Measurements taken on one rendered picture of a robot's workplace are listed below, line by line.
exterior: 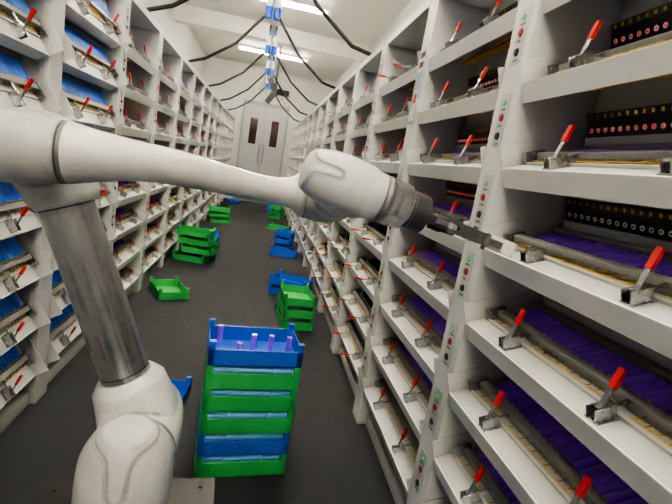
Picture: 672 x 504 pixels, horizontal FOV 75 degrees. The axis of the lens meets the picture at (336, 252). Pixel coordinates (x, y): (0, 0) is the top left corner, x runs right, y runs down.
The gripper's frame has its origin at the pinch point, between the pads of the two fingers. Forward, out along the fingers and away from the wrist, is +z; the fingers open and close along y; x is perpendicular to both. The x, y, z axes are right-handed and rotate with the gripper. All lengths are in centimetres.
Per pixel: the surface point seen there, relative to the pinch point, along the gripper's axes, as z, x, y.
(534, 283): 8.3, -4.3, 5.1
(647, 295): 9.3, 1.0, 27.7
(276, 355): -24, -58, -52
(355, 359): 24, -75, -112
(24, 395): -101, -115, -83
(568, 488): 19.8, -35.0, 21.5
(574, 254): 12.0, 3.6, 7.1
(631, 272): 12.3, 3.7, 20.3
